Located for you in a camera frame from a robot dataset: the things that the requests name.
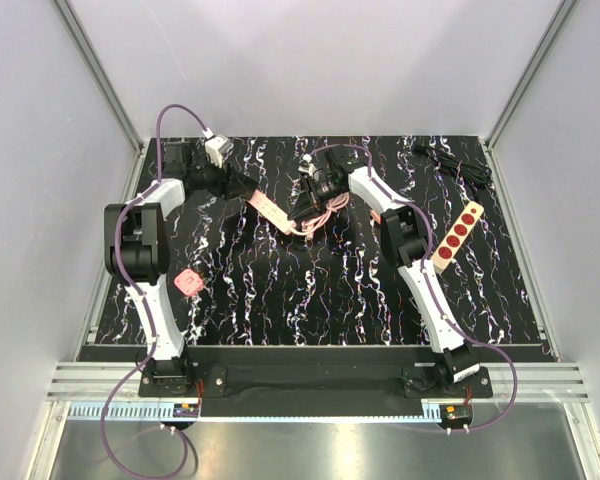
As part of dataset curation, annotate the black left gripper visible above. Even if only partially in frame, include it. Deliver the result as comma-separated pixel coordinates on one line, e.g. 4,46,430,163
187,152,248,201

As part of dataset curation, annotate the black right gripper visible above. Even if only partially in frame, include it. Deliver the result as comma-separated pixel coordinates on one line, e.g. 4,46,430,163
289,177,346,226

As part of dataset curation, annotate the pink cable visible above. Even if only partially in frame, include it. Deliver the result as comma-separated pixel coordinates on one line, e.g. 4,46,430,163
292,192,351,239

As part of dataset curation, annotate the pink power strip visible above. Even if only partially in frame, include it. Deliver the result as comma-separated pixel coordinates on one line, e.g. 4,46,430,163
248,190,295,235

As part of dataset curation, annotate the pink square socket adapter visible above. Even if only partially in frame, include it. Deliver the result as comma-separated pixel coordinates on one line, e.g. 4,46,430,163
174,268,204,297

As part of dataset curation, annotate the beige red power strip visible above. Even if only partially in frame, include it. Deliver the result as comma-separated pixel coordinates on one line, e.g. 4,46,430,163
432,201,484,274

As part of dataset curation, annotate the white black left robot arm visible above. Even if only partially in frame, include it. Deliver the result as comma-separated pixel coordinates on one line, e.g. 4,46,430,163
104,135,258,397

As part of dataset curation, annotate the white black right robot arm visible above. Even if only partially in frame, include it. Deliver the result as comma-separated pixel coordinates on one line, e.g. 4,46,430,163
289,144,480,397

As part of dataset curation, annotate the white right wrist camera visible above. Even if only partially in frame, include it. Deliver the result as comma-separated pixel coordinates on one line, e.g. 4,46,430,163
298,154,317,176

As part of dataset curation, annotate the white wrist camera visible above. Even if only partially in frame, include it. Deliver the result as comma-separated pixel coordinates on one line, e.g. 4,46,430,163
298,154,317,176
203,129,232,168

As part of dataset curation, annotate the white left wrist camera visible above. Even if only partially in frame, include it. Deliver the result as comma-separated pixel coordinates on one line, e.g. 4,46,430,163
203,129,232,168

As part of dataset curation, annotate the black power cord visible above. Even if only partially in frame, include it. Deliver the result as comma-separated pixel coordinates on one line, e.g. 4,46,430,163
412,142,493,189

